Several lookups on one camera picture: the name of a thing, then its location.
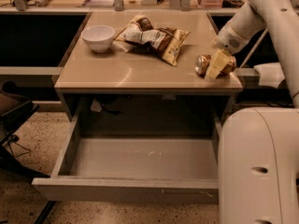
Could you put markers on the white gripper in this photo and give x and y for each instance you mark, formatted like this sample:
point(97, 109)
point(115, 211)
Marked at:
point(230, 41)

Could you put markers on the office chair right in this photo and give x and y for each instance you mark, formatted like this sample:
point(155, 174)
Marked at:
point(270, 74)

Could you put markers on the white bowl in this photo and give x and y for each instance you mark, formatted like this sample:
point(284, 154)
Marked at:
point(98, 38)

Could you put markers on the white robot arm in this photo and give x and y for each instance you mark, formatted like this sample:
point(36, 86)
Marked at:
point(258, 155)

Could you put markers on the grey cabinet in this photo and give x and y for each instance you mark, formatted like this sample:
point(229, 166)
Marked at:
point(117, 71)

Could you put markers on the brown chip bag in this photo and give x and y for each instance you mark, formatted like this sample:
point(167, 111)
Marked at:
point(165, 42)

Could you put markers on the black office chair left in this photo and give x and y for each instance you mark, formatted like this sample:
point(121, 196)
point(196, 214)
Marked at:
point(15, 109)

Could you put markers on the open grey drawer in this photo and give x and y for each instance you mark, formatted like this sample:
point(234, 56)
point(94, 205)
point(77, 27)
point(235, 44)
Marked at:
point(143, 149)

